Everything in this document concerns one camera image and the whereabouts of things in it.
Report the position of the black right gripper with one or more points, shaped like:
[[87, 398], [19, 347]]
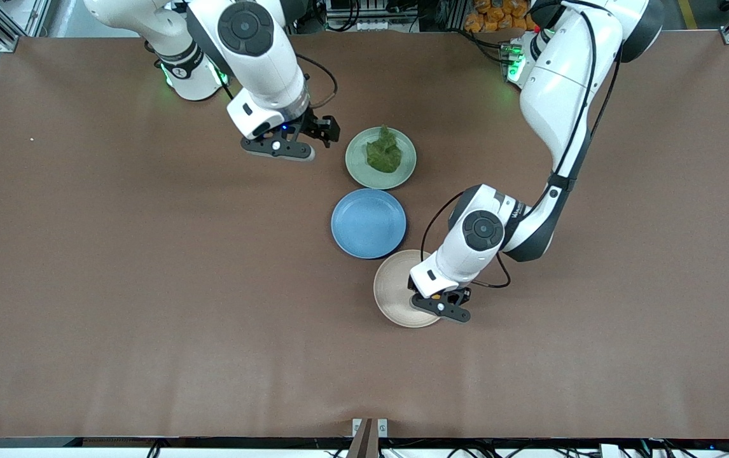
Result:
[[311, 124]]

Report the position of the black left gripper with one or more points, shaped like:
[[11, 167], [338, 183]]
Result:
[[458, 295]]

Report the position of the green lettuce leaf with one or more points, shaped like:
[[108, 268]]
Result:
[[383, 156]]

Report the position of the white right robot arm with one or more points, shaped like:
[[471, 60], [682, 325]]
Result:
[[256, 57]]

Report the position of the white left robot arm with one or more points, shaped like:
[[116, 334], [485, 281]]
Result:
[[562, 95]]

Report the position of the light green plate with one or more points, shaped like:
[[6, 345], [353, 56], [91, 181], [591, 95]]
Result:
[[358, 166]]

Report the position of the beige plate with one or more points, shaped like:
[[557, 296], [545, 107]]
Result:
[[393, 286]]

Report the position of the blue plate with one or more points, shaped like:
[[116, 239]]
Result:
[[368, 223]]

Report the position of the black equipment rack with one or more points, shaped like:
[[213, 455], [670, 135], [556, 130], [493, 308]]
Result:
[[371, 13]]

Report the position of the orange fruit pile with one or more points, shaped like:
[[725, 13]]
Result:
[[492, 16]]

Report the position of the camera stand post with bracket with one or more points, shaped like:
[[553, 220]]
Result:
[[364, 442]]

